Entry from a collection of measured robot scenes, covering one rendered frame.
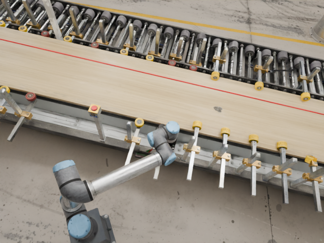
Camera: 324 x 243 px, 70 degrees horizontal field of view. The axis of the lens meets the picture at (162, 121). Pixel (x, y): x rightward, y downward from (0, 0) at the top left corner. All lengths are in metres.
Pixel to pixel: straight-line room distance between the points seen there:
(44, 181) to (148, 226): 1.25
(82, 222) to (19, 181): 1.38
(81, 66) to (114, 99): 0.52
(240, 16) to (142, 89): 3.29
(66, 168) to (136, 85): 1.19
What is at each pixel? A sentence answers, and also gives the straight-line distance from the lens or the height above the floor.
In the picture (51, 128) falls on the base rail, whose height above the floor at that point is 0.70.
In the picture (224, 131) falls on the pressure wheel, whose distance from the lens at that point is 2.04.
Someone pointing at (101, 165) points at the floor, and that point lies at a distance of 2.85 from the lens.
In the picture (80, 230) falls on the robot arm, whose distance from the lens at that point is 1.84.
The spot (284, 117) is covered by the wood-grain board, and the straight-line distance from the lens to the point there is 2.49.
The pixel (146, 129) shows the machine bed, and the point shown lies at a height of 0.70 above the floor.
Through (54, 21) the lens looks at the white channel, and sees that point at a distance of 2.73.
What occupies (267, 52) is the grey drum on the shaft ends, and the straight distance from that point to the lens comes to 3.09.
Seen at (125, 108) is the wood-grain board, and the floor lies 0.90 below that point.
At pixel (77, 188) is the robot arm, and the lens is 1.30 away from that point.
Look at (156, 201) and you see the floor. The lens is 2.72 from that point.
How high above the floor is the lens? 2.66
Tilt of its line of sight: 59 degrees down
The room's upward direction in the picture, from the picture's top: 11 degrees clockwise
